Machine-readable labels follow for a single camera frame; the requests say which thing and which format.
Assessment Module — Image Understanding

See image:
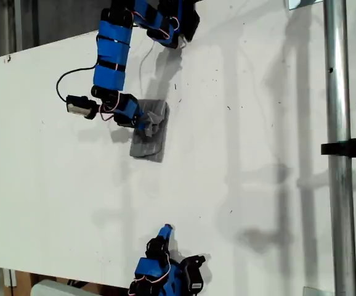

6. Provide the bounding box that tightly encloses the grey striped towel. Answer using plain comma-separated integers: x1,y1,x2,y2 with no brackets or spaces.
129,99,171,163

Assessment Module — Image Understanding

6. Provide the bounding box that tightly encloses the white plastic box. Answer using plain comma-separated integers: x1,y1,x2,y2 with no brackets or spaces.
31,279,103,296

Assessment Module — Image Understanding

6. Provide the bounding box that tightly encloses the brown wooden board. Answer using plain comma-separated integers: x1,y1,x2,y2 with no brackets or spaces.
16,271,34,290

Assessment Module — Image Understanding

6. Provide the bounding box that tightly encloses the white table leg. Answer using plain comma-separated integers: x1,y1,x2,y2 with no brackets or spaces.
2,268,18,288

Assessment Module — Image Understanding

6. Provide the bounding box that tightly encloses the thin white cable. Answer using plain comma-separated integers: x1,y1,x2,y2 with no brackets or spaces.
139,41,156,93

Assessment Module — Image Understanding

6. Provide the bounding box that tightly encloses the black camera box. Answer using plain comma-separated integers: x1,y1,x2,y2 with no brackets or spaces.
65,94,99,120
180,254,207,292

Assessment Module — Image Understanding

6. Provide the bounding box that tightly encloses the black camera cable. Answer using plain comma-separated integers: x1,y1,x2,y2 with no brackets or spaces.
55,67,96,102

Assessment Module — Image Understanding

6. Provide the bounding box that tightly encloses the steel post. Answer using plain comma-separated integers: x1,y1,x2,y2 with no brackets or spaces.
322,0,356,296

